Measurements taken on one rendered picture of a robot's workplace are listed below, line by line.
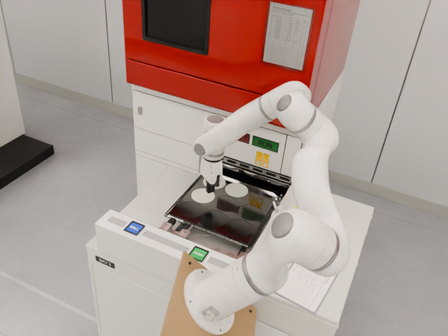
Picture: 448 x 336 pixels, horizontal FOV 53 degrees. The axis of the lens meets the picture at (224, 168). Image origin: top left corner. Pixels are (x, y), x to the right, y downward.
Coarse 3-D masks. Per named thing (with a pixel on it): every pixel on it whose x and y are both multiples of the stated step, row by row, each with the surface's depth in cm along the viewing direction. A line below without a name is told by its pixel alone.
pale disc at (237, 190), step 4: (232, 184) 199; (236, 184) 199; (240, 184) 200; (228, 188) 197; (232, 188) 197; (236, 188) 197; (240, 188) 197; (244, 188) 197; (228, 192) 194; (232, 192) 194; (236, 192) 195; (240, 192) 195; (244, 192) 195; (236, 196) 192; (240, 196) 193
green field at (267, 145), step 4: (256, 140) 191; (260, 140) 190; (264, 140) 190; (256, 144) 192; (260, 144) 191; (264, 144) 191; (268, 144) 190; (272, 144) 189; (276, 144) 188; (268, 148) 191; (272, 148) 190; (276, 148) 189
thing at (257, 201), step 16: (224, 176) 204; (224, 192) 194; (256, 192) 196; (176, 208) 183; (192, 208) 184; (208, 208) 185; (224, 208) 186; (240, 208) 186; (256, 208) 187; (208, 224) 177; (224, 224) 178; (240, 224) 178; (256, 224) 179; (240, 240) 171
